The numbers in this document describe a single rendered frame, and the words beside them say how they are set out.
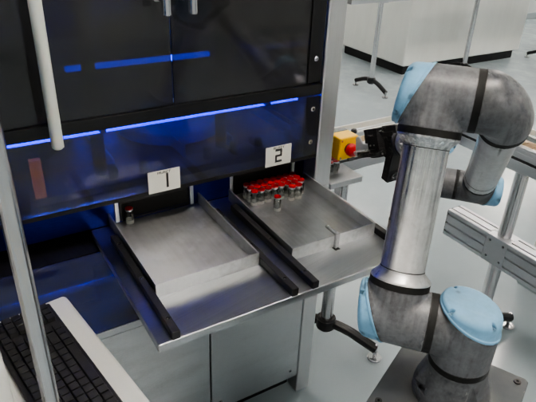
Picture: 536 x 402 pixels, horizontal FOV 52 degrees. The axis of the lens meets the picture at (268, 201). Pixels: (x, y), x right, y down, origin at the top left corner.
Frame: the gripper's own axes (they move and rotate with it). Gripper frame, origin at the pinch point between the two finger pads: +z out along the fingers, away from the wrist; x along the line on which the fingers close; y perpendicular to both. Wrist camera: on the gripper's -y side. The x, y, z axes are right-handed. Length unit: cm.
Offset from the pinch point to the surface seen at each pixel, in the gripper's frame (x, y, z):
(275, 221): 32.0, -12.6, -0.5
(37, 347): 99, -12, -46
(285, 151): 22.5, 5.1, 3.2
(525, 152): -64, -12, -8
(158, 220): 60, -6, 13
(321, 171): 9.0, -3.1, 7.2
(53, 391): 98, -21, -41
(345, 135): 0.1, 6.1, 4.3
